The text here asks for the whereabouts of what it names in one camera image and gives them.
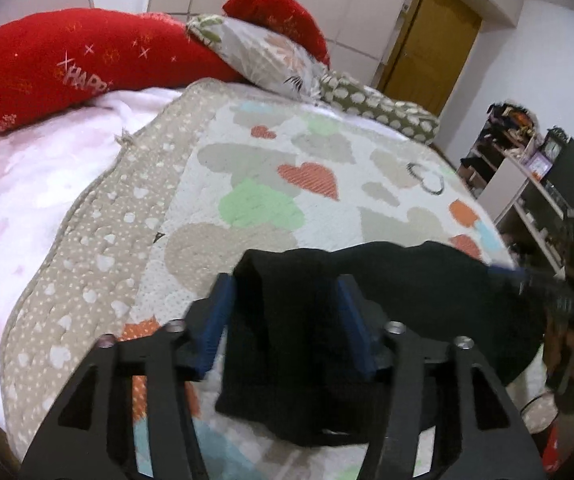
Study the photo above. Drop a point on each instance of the green cloud print pillow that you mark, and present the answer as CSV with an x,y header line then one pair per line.
x,y
382,107

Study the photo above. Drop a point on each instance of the pink fleece blanket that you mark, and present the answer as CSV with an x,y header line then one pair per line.
x,y
32,195

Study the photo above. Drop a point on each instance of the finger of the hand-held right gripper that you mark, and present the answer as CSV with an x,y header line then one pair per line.
x,y
519,276

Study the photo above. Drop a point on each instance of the heart print quilt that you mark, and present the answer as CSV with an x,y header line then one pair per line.
x,y
267,170

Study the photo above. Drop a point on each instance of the wooden door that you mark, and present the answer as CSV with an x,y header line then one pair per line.
x,y
429,50

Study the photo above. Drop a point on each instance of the black pants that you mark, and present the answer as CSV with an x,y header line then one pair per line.
x,y
292,320

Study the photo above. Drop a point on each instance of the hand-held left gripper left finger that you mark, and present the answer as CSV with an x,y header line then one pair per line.
x,y
215,321

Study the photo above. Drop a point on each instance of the red printed blanket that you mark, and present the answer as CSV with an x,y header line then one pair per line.
x,y
67,55

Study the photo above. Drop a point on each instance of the red object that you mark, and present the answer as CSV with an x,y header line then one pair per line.
x,y
552,447

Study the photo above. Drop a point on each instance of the red pillow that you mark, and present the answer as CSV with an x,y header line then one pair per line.
x,y
277,15

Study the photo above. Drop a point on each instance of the floral leaf pillow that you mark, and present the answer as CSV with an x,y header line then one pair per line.
x,y
267,55

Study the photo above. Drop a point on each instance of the white shelf unit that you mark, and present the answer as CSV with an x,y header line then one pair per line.
x,y
517,185

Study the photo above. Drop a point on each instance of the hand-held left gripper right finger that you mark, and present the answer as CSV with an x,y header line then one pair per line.
x,y
353,324

